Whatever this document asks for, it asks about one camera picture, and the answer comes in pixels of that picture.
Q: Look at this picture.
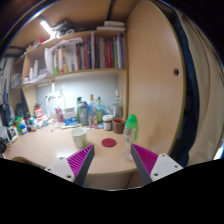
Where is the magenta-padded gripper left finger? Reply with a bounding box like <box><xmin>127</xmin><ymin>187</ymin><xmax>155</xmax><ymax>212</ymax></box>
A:
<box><xmin>44</xmin><ymin>144</ymin><xmax>96</xmax><ymax>187</ymax></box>

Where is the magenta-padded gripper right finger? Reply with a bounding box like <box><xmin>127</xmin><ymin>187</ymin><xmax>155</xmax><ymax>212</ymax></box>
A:
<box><xmin>130</xmin><ymin>143</ymin><xmax>184</xmax><ymax>186</ymax></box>

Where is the clear bottle with green cap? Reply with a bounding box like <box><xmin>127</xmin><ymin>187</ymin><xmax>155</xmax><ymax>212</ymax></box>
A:
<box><xmin>121</xmin><ymin>114</ymin><xmax>140</xmax><ymax>162</ymax></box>

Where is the blue and white tissue box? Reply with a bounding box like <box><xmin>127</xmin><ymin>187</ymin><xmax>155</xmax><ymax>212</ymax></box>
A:
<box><xmin>62</xmin><ymin>107</ymin><xmax>78</xmax><ymax>126</ymax></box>

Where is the white tube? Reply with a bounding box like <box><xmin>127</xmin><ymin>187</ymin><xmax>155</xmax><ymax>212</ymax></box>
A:
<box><xmin>83</xmin><ymin>124</ymin><xmax>104</xmax><ymax>131</ymax></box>

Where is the flat round red coaster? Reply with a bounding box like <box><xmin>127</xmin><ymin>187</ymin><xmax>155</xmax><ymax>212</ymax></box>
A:
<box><xmin>101</xmin><ymin>137</ymin><xmax>118</xmax><ymax>149</ymax></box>

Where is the red and white small box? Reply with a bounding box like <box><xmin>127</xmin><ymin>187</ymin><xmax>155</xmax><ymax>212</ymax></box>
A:
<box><xmin>34</xmin><ymin>106</ymin><xmax>44</xmax><ymax>121</ymax></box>

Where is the brown ceramic mug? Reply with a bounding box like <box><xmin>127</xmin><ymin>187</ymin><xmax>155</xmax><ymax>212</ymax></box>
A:
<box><xmin>111</xmin><ymin>117</ymin><xmax>127</xmax><ymax>135</ymax></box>

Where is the small jar with white lid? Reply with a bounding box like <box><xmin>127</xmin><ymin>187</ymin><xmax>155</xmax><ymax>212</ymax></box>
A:
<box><xmin>102</xmin><ymin>114</ymin><xmax>114</xmax><ymax>131</ymax></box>

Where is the white thin desk lamp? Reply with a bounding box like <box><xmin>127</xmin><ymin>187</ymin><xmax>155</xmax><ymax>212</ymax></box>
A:
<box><xmin>44</xmin><ymin>82</ymin><xmax>66</xmax><ymax>123</ymax></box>

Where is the tall clear glass bottle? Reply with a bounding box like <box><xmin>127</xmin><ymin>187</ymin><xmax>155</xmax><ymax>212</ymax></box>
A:
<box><xmin>112</xmin><ymin>89</ymin><xmax>125</xmax><ymax>120</ymax></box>

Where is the white strip light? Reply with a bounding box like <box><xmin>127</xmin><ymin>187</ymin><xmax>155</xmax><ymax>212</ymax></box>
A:
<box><xmin>39</xmin><ymin>20</ymin><xmax>55</xmax><ymax>37</ymax></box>

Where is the white mug with green handle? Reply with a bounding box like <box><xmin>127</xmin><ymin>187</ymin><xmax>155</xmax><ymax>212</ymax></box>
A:
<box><xmin>71</xmin><ymin>128</ymin><xmax>88</xmax><ymax>149</ymax></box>

